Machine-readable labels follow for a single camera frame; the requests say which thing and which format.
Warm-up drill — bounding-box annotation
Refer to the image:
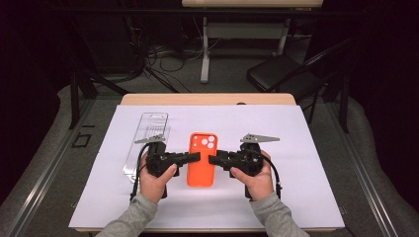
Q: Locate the person's right hand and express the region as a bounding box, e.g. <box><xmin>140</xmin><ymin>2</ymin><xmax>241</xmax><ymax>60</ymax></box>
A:
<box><xmin>229</xmin><ymin>150</ymin><xmax>275</xmax><ymax>202</ymax></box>

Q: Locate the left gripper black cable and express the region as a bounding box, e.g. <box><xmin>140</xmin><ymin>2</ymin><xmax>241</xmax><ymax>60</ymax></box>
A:
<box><xmin>129</xmin><ymin>142</ymin><xmax>151</xmax><ymax>202</ymax></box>

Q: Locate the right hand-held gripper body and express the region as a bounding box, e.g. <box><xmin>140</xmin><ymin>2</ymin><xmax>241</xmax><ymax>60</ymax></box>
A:
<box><xmin>226</xmin><ymin>132</ymin><xmax>281</xmax><ymax>178</ymax></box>

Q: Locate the white table sheet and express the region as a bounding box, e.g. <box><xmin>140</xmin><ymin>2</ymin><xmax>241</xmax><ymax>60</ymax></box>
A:
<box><xmin>68</xmin><ymin>104</ymin><xmax>346</xmax><ymax>230</ymax></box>

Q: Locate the black metal stand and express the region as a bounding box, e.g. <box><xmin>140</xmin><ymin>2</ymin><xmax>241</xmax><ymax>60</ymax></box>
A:
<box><xmin>68</xmin><ymin>70</ymin><xmax>129</xmax><ymax>130</ymax></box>
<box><xmin>324</xmin><ymin>70</ymin><xmax>351</xmax><ymax>134</ymax></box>

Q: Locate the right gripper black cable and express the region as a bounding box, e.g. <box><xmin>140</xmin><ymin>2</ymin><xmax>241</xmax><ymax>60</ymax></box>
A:
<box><xmin>261</xmin><ymin>154</ymin><xmax>284</xmax><ymax>200</ymax></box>

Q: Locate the person's left hand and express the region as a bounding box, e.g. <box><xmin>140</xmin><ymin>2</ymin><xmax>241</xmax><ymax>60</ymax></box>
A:
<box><xmin>138</xmin><ymin>152</ymin><xmax>179</xmax><ymax>204</ymax></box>

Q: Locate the white-legged desk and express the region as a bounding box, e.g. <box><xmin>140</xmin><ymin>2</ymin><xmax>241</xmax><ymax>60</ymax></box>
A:
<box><xmin>181</xmin><ymin>0</ymin><xmax>324</xmax><ymax>84</ymax></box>

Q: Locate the black folding chair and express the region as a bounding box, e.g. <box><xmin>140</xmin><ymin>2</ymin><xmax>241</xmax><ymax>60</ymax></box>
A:
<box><xmin>246</xmin><ymin>38</ymin><xmax>355</xmax><ymax>124</ymax></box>

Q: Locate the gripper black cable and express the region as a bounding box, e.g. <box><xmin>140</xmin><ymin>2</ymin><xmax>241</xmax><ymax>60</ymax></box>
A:
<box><xmin>129</xmin><ymin>142</ymin><xmax>151</xmax><ymax>202</ymax></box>
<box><xmin>261</xmin><ymin>154</ymin><xmax>284</xmax><ymax>200</ymax></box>

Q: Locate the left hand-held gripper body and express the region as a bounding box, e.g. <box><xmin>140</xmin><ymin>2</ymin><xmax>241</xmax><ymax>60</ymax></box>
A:
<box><xmin>133</xmin><ymin>133</ymin><xmax>182</xmax><ymax>178</ymax></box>

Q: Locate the clear plastic bin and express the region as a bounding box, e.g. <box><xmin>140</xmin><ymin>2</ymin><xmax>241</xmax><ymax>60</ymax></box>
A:
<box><xmin>122</xmin><ymin>112</ymin><xmax>172</xmax><ymax>184</ymax></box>

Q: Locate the black floor cable bundle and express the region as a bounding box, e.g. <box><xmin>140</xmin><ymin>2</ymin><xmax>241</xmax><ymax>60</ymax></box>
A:
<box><xmin>127</xmin><ymin>16</ymin><xmax>206</xmax><ymax>94</ymax></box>

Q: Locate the black horizontal metal bar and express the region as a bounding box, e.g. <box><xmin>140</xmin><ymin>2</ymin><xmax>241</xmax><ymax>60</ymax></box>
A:
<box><xmin>48</xmin><ymin>8</ymin><xmax>364</xmax><ymax>16</ymax></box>

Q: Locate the grey metal floor rail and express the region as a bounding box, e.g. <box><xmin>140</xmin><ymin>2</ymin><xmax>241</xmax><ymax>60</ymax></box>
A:
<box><xmin>324</xmin><ymin>102</ymin><xmax>400</xmax><ymax>237</ymax></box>
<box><xmin>6</xmin><ymin>98</ymin><xmax>97</xmax><ymax>237</ymax></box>

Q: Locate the orange phone case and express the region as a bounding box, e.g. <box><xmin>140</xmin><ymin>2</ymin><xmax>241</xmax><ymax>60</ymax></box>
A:
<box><xmin>186</xmin><ymin>131</ymin><xmax>218</xmax><ymax>189</ymax></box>

